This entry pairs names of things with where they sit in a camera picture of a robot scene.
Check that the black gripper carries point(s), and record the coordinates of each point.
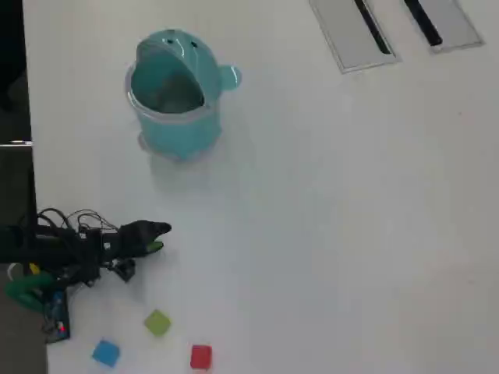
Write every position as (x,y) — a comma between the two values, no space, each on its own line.
(119,245)

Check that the green cube block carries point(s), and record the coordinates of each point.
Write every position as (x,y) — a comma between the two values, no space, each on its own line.
(157,322)

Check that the blue cube block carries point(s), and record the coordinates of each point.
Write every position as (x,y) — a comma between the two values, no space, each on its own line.
(106,352)

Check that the red cube block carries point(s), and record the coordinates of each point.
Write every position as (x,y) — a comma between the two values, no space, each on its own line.
(201,356)

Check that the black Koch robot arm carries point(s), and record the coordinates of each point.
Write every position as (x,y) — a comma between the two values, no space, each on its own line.
(50,253)

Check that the teal whale-shaped bin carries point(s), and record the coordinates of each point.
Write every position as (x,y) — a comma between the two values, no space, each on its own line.
(179,132)

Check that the blue controller circuit board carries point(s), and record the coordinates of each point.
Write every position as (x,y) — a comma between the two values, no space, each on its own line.
(58,323)

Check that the green table clamp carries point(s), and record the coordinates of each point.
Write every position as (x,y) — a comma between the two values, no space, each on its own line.
(23,292)

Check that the silver metal bar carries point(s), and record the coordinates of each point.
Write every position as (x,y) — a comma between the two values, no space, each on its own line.
(15,143)

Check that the small wrist camera board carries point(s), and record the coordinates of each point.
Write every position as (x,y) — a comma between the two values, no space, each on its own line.
(125,269)

